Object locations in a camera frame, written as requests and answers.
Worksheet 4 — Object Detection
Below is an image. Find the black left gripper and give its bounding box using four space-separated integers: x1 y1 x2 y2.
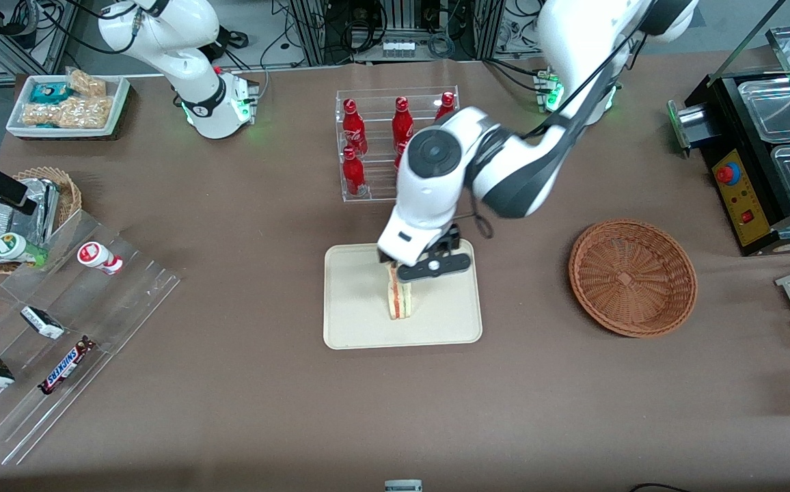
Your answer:
377 223 463 269

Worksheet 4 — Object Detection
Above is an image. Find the triangular sandwich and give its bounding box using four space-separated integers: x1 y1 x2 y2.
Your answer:
385 263 415 321

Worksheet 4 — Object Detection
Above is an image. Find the beige plastic tray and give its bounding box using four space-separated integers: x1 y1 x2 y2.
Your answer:
323 238 484 351

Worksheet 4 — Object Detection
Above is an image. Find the light wicker basket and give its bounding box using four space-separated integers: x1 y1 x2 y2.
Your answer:
0 167 83 275

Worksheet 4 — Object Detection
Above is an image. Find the white rectangular snack tray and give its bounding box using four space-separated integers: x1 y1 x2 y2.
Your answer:
5 72 131 141

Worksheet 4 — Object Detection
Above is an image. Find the brown wicker basket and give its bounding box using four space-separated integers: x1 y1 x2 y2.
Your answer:
568 218 699 340

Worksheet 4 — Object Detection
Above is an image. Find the silver foil pack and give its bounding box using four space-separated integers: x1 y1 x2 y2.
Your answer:
0 177 62 264

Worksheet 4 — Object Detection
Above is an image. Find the green white yogurt bottle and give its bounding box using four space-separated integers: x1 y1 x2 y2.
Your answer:
0 232 49 268

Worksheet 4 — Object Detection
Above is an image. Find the large rice cracker pack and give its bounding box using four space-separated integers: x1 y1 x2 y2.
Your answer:
22 95 115 130

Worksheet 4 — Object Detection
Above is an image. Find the teal snack packet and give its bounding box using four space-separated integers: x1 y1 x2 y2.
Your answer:
29 81 72 105

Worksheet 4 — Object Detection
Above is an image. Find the red white yogurt bottle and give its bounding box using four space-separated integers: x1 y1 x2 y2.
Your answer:
77 241 125 276

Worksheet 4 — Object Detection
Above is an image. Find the small rice cracker pack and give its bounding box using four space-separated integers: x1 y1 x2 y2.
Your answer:
66 68 108 98

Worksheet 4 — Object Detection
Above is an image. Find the clear acrylic bottle rack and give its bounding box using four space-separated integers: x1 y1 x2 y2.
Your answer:
335 86 461 204

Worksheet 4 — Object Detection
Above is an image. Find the clear acrylic stepped shelf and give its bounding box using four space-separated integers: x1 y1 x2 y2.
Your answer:
0 208 183 467

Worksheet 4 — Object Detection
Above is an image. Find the Snickers chocolate bar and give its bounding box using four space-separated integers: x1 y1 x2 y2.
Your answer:
38 336 98 396

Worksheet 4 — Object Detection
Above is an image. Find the black food warmer machine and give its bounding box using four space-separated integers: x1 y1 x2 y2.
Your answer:
667 24 790 258

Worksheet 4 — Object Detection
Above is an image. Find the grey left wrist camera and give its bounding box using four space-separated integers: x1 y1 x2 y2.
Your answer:
396 252 473 284

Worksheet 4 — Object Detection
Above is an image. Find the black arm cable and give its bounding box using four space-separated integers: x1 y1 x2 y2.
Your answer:
460 12 650 240

